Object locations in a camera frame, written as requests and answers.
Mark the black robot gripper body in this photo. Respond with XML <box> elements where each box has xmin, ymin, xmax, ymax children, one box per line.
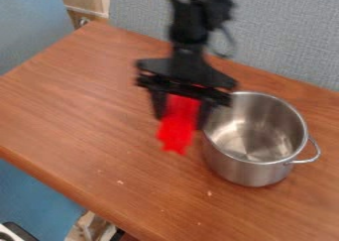
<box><xmin>137</xmin><ymin>42</ymin><xmax>238</xmax><ymax>106</ymax></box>

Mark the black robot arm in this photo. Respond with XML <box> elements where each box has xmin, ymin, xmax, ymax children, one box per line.
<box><xmin>137</xmin><ymin>0</ymin><xmax>238</xmax><ymax>129</ymax></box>

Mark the stainless steel pot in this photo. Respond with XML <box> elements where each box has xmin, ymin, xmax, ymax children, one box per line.
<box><xmin>203</xmin><ymin>91</ymin><xmax>319</xmax><ymax>187</ymax></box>

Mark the beige wooden shelf unit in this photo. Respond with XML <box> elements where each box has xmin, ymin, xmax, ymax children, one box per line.
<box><xmin>65</xmin><ymin>0</ymin><xmax>110</xmax><ymax>28</ymax></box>

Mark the red plastic block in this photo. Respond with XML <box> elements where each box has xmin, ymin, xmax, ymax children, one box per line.
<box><xmin>157</xmin><ymin>94</ymin><xmax>201</xmax><ymax>155</ymax></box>

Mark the black and white floor object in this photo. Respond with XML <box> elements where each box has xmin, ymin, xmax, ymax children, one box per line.
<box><xmin>0</xmin><ymin>222</ymin><xmax>39</xmax><ymax>241</ymax></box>

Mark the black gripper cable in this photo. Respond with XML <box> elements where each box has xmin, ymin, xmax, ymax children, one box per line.
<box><xmin>207</xmin><ymin>23</ymin><xmax>241</xmax><ymax>60</ymax></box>

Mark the wooden table leg frame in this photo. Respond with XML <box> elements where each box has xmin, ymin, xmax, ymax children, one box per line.
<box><xmin>66</xmin><ymin>211</ymin><xmax>117</xmax><ymax>241</ymax></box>

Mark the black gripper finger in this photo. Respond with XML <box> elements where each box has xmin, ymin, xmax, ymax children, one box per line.
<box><xmin>197</xmin><ymin>99</ymin><xmax>217</xmax><ymax>130</ymax></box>
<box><xmin>151</xmin><ymin>90</ymin><xmax>167</xmax><ymax>120</ymax></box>

